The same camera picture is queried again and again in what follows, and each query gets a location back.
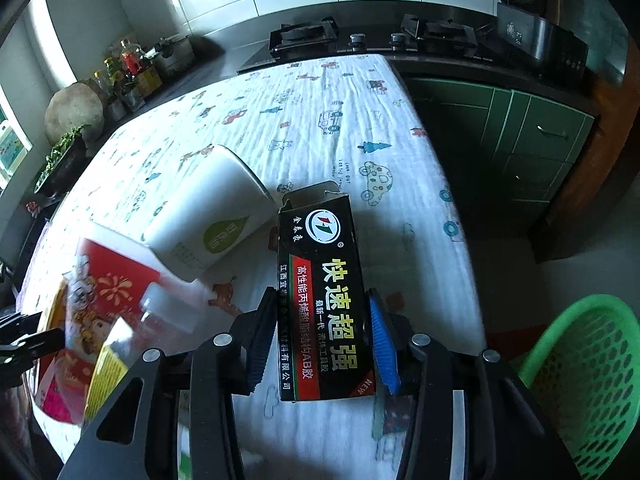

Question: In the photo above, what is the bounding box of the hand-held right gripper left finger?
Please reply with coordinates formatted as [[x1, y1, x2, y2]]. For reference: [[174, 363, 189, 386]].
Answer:
[[57, 287, 280, 480]]

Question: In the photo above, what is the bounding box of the green kitchen cabinet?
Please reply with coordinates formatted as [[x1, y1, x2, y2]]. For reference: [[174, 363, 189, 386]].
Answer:
[[405, 77, 596, 221]]

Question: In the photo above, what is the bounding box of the yellow snack packet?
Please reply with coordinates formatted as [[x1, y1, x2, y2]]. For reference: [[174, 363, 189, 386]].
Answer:
[[82, 342, 132, 423]]

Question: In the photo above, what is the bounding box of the printed tablecloth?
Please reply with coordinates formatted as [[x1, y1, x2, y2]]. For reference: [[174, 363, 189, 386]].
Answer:
[[15, 52, 488, 480]]

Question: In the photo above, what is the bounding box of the round wooden cutting board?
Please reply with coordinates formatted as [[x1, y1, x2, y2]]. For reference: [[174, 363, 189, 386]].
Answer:
[[45, 82, 106, 143]]

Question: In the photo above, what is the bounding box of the black glue box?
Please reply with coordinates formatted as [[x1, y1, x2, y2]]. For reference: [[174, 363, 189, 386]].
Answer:
[[276, 180, 377, 403]]

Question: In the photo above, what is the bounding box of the bowl of green vegetables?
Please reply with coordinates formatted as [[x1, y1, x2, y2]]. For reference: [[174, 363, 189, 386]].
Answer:
[[34, 125, 91, 196]]

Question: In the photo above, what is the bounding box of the black gas stove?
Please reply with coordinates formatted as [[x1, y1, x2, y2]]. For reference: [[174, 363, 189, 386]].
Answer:
[[237, 14, 496, 73]]

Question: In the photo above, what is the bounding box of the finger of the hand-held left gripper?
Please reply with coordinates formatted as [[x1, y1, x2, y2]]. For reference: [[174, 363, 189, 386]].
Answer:
[[0, 329, 67, 366], [0, 311, 43, 335]]

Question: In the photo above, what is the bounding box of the clear plastic bottle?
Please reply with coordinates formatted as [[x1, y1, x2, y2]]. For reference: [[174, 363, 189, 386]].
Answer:
[[111, 282, 208, 361]]

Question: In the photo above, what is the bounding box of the white green box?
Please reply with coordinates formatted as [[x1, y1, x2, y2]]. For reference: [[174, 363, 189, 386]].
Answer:
[[0, 120, 28, 171]]

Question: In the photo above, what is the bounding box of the white paper cup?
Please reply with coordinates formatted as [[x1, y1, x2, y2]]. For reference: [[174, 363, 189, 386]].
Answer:
[[143, 144, 275, 283]]

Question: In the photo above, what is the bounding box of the black rice cooker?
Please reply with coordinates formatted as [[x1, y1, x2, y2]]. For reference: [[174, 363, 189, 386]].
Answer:
[[482, 0, 588, 76]]

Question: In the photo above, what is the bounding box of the metal pot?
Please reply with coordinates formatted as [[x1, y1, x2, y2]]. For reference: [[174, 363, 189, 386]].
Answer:
[[150, 34, 197, 78]]

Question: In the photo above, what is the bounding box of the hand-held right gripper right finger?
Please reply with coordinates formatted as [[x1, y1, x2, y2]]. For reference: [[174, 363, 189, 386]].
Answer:
[[366, 287, 583, 480]]

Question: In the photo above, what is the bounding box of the row of condiment bottles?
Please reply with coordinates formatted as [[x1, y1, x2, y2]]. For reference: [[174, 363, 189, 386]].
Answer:
[[92, 40, 163, 116]]

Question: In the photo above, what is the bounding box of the green plastic basket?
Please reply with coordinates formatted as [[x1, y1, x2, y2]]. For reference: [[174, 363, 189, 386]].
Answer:
[[517, 294, 640, 480]]

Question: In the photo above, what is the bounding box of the red paper cup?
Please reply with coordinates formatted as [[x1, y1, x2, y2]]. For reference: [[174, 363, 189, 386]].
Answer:
[[35, 222, 213, 426]]

